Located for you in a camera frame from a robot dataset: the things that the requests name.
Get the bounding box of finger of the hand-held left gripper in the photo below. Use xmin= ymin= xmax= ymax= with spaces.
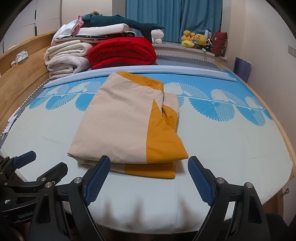
xmin=9 ymin=151 xmax=37 ymax=169
xmin=33 ymin=162 xmax=69 ymax=188

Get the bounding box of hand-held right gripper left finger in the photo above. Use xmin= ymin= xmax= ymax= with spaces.
xmin=30 ymin=156 xmax=111 ymax=241

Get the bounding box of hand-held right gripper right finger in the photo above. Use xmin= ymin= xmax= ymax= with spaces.
xmin=188 ymin=156 xmax=271 ymax=241

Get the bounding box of beige and mustard hooded coat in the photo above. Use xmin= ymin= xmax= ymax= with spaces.
xmin=68 ymin=71 xmax=189 ymax=180

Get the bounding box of blue white printed bed sheet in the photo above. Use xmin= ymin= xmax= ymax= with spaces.
xmin=0 ymin=70 xmax=293 ymax=232

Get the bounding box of wooden headboard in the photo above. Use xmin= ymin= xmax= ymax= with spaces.
xmin=0 ymin=30 xmax=58 ymax=127

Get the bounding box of pale fluffy folded blanket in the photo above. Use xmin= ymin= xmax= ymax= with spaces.
xmin=47 ymin=56 xmax=92 ymax=80

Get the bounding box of cream folded blanket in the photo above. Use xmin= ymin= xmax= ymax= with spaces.
xmin=44 ymin=40 xmax=93 ymax=66

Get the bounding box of red folded blanket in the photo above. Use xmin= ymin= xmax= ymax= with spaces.
xmin=88 ymin=37 xmax=158 ymax=70

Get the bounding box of white and pink cloth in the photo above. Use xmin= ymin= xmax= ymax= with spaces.
xmin=51 ymin=15 xmax=85 ymax=40

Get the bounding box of grey window ledge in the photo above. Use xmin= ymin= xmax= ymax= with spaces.
xmin=151 ymin=41 xmax=229 ymax=64

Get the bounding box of maroon cushion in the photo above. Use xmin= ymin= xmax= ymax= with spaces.
xmin=211 ymin=31 xmax=228 ymax=57

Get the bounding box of white wardrobe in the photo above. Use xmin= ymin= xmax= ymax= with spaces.
xmin=0 ymin=0 xmax=114 ymax=50

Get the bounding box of yellow round plush toy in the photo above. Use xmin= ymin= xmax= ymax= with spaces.
xmin=193 ymin=34 xmax=208 ymax=48

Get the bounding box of yellow duck plush toy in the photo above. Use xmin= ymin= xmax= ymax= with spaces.
xmin=181 ymin=30 xmax=196 ymax=48

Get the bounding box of white folded quilt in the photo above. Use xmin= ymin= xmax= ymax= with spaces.
xmin=55 ymin=23 xmax=132 ymax=37

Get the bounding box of white mushroom plush toy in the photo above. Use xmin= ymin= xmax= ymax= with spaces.
xmin=151 ymin=30 xmax=164 ymax=44

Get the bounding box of teal shark plush toy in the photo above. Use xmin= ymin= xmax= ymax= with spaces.
xmin=81 ymin=14 xmax=165 ymax=37

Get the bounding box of blue curtain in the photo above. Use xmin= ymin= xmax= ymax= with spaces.
xmin=125 ymin=0 xmax=222 ymax=43

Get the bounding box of wooden bed frame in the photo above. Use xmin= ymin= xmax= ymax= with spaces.
xmin=228 ymin=68 xmax=296 ymax=210

